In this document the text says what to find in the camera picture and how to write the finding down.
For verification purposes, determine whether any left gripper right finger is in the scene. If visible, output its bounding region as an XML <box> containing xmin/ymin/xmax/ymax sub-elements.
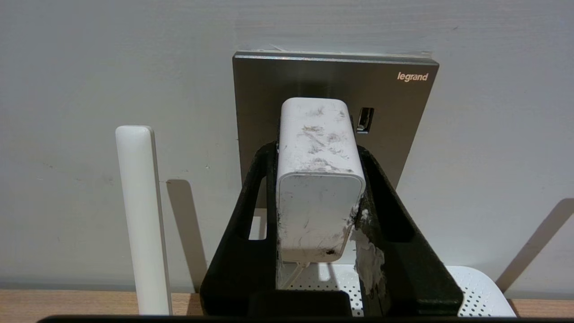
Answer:
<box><xmin>350</xmin><ymin>146</ymin><xmax>463</xmax><ymax>317</ymax></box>

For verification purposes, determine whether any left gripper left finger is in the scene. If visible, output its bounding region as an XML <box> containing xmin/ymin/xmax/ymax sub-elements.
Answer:
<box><xmin>200</xmin><ymin>142</ymin><xmax>279</xmax><ymax>315</ymax></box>

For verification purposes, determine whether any white power adapter with cord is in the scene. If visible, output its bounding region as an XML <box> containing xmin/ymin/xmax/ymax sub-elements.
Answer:
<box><xmin>282</xmin><ymin>262</ymin><xmax>310</xmax><ymax>290</ymax></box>

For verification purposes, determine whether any white router with antennas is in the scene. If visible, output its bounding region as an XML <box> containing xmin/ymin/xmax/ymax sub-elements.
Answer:
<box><xmin>115</xmin><ymin>126</ymin><xmax>516</xmax><ymax>317</ymax></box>

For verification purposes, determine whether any grey wall socket plate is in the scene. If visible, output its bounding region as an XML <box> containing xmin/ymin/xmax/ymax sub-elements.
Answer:
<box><xmin>232</xmin><ymin>51</ymin><xmax>439</xmax><ymax>209</ymax></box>

